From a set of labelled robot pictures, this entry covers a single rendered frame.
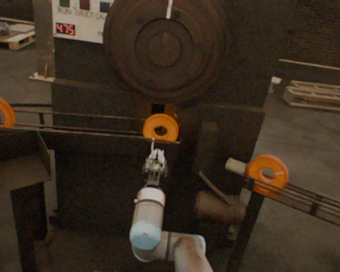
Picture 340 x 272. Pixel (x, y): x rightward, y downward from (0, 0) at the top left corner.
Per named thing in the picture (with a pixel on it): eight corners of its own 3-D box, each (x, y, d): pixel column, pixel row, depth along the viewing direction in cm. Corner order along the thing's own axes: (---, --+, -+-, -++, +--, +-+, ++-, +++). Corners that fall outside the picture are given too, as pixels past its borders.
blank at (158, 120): (146, 110, 131) (144, 113, 129) (181, 116, 132) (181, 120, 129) (142, 141, 139) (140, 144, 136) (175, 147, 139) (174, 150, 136)
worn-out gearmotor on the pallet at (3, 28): (5, 32, 512) (3, 19, 502) (19, 34, 513) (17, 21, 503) (-8, 36, 477) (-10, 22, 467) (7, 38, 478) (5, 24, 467)
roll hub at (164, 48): (124, 79, 115) (129, -1, 102) (195, 89, 116) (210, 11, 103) (121, 83, 110) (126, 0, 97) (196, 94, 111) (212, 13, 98)
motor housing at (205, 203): (178, 263, 163) (196, 184, 137) (218, 268, 163) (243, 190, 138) (178, 284, 151) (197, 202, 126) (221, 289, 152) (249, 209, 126)
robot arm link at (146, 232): (128, 249, 92) (127, 234, 84) (135, 213, 100) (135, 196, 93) (159, 252, 92) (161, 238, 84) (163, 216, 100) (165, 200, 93)
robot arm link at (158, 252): (163, 266, 101) (166, 250, 92) (129, 261, 101) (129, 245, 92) (166, 239, 108) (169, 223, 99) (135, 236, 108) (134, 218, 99)
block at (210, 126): (191, 162, 148) (200, 118, 137) (206, 164, 148) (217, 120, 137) (192, 175, 139) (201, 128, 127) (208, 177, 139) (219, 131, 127)
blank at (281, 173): (258, 191, 128) (255, 194, 126) (246, 157, 127) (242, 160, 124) (294, 187, 118) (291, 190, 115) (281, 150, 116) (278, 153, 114)
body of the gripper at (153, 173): (168, 158, 104) (164, 187, 96) (164, 173, 111) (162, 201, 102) (146, 155, 104) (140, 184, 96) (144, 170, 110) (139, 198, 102)
